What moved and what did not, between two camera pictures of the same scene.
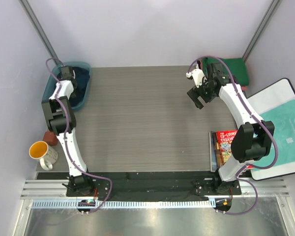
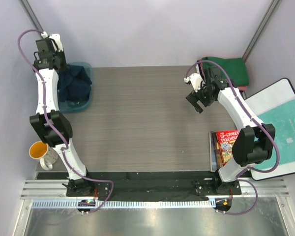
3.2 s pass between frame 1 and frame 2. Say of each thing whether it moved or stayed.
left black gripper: moved
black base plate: stayed
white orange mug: stayed
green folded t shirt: stayed
